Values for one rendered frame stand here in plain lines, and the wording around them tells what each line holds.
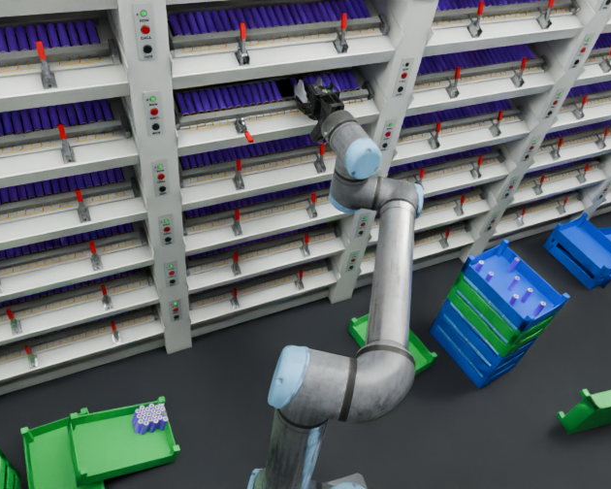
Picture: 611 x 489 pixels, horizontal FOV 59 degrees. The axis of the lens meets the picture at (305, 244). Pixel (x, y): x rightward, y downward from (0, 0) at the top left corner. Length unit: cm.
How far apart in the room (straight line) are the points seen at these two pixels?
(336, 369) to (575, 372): 164
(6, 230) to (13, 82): 42
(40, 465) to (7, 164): 102
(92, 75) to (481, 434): 172
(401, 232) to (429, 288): 122
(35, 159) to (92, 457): 96
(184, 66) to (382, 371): 81
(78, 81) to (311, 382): 80
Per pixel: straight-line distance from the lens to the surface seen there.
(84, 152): 142
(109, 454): 192
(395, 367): 101
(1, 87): 131
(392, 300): 112
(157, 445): 196
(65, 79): 130
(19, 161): 142
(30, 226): 155
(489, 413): 222
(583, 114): 237
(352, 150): 127
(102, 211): 154
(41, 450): 204
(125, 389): 208
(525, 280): 210
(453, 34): 168
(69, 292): 184
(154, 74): 130
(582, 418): 224
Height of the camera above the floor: 182
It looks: 47 degrees down
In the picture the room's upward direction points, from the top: 10 degrees clockwise
